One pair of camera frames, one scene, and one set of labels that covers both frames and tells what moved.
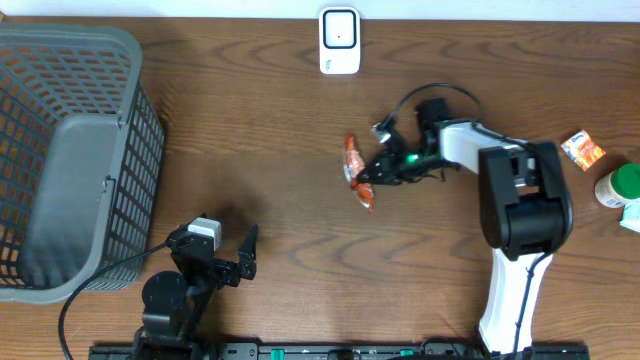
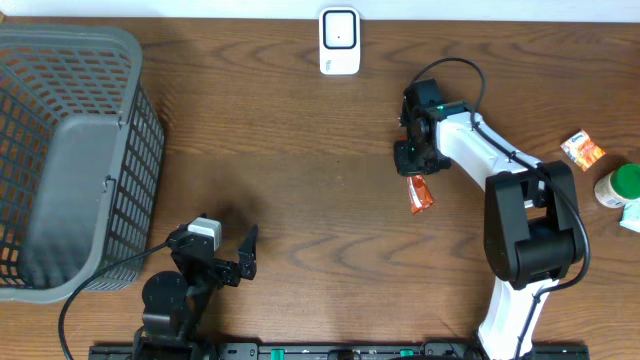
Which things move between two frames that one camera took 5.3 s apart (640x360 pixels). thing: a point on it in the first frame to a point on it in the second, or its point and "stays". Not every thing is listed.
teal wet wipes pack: x=631 y=215 stays
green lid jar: x=619 y=186 stays
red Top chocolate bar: x=354 y=164 to x=420 y=194
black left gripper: x=229 y=275 stays
